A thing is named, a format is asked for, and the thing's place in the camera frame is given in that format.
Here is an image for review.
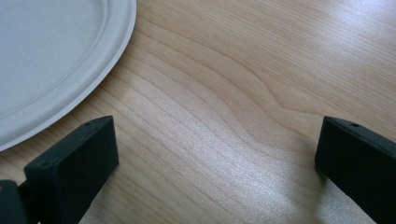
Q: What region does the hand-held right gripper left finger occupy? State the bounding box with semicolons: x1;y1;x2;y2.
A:
19;115;120;224

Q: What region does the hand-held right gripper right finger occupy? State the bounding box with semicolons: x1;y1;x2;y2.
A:
314;116;396;224

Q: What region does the white paper plate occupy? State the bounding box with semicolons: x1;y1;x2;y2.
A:
0;0;137;153

